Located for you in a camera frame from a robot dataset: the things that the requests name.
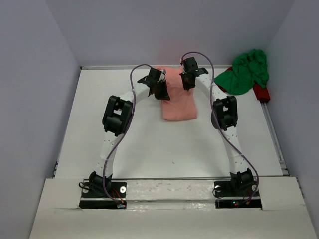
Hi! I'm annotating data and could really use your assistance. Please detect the pink t shirt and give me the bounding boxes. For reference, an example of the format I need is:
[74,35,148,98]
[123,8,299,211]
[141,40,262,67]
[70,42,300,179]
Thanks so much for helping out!
[156,66,197,121]

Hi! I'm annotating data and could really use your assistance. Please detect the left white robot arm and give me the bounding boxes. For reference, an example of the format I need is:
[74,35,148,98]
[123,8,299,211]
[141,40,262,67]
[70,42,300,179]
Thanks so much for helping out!
[89,67,170,198]

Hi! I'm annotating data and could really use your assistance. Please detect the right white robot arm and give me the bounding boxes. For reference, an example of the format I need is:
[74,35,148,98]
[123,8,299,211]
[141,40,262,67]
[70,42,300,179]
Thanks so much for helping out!
[180,57,255,197]

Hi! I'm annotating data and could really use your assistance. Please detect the green t shirt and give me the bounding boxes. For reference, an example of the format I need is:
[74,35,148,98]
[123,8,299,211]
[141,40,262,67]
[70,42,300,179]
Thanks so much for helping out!
[214,49,269,95]

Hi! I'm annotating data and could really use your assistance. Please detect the red t shirt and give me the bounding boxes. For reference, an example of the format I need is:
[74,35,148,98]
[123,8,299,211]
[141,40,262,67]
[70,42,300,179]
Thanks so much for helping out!
[217,67,272,103]

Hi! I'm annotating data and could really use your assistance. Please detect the aluminium rail at right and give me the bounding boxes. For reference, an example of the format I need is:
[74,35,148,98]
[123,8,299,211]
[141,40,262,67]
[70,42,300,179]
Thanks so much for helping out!
[261,103,290,176]

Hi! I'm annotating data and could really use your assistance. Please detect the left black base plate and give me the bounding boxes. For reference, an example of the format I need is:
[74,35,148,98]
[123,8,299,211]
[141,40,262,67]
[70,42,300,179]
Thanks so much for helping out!
[78,181,127,210]

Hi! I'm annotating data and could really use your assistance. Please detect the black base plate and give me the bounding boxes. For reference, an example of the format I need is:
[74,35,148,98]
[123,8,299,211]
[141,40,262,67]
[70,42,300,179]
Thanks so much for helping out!
[212,181,262,209]
[78,181,127,210]

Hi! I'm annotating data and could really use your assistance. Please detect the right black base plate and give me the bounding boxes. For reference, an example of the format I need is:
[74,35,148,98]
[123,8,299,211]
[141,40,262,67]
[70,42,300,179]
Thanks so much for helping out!
[212,181,262,209]

